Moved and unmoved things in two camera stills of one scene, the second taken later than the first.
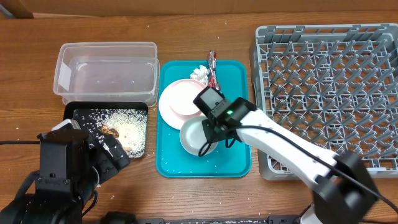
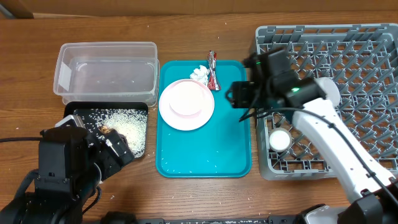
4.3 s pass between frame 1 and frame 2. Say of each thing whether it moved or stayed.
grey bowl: moved
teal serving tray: stayed
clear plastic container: stayed
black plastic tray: stayed
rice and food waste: stayed
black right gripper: moved
